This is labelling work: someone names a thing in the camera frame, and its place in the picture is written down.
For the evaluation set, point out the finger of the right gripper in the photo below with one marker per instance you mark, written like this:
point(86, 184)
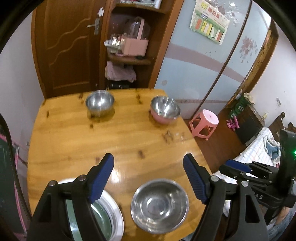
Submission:
point(253, 172)

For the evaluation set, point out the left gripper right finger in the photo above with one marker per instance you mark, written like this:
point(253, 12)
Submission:
point(198, 177)

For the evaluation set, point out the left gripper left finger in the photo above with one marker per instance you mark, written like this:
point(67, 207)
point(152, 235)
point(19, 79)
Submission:
point(98, 177)

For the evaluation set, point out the green plate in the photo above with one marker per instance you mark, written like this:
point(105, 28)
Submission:
point(101, 217)

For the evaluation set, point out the large steel bowl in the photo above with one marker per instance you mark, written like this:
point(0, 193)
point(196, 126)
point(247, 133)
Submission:
point(159, 206)

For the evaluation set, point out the small steel bowl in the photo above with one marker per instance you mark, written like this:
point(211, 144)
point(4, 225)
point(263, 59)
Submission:
point(100, 103)

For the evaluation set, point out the pink steel bowl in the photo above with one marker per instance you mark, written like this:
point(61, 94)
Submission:
point(164, 109)

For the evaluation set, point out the person's right hand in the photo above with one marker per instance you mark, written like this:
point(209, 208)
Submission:
point(283, 213)

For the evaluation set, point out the checked bed sheet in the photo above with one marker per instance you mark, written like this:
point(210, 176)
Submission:
point(264, 149)

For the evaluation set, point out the pink dumbbells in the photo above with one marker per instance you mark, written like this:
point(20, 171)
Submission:
point(233, 123)

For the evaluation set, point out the dark wooden nightstand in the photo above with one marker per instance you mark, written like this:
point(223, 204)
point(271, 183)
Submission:
point(250, 124)

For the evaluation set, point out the pink plastic stool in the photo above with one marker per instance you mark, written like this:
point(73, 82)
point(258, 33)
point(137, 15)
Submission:
point(203, 124)

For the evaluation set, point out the green packaging bag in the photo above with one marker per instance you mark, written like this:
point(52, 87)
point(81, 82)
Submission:
point(243, 101)

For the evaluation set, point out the sliding wardrobe doors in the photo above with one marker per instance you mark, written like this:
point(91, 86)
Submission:
point(201, 74)

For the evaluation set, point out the pink folded cloth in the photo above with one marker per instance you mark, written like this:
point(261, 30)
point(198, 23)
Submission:
point(115, 72)

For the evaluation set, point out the pink basket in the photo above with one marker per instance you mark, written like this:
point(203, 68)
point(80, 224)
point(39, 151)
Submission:
point(135, 38)

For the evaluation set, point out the brown wooden door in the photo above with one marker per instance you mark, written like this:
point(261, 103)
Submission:
point(66, 46)

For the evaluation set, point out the wooden corner shelf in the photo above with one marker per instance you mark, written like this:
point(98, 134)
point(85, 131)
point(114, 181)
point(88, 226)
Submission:
point(161, 17)

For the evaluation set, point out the green chalkboard pink frame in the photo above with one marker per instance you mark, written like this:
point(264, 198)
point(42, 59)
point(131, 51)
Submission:
point(10, 204)

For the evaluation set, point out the wall poster chart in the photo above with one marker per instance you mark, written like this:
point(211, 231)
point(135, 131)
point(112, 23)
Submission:
point(208, 21)

